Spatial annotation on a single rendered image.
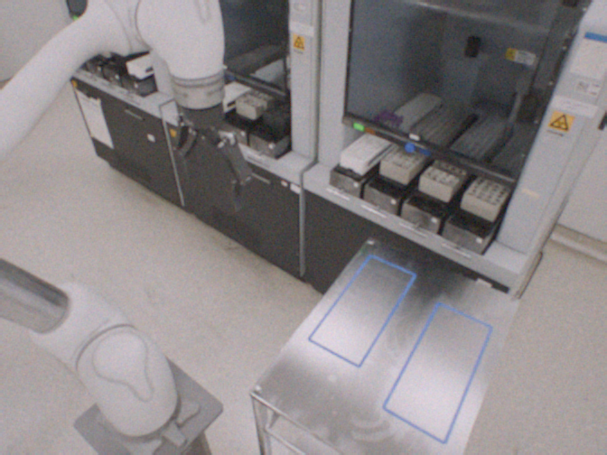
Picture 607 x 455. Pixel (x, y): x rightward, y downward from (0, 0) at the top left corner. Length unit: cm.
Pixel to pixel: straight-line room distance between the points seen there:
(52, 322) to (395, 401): 75
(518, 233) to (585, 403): 95
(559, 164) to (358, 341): 72
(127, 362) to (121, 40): 60
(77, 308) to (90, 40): 56
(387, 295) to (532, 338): 123
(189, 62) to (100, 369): 61
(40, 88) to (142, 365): 55
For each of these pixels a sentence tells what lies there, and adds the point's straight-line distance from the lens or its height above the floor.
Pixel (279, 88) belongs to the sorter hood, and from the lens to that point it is 181.
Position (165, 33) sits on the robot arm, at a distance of 79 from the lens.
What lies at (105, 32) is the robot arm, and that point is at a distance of 88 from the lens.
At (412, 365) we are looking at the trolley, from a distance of 116.
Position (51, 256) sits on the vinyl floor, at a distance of 282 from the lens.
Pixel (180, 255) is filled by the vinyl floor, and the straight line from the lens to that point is 257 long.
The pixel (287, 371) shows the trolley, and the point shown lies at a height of 82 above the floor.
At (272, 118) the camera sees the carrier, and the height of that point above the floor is 86.
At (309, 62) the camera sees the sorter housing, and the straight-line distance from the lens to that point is 169.
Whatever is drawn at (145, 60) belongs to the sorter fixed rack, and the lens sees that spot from 252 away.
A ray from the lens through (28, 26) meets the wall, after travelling 473.
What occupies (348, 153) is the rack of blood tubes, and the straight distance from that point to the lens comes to 169.
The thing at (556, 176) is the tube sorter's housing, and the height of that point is 104.
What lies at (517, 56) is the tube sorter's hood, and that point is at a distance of 133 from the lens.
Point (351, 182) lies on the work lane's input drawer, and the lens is 166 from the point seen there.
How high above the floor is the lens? 179
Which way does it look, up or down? 43 degrees down
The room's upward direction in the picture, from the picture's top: straight up
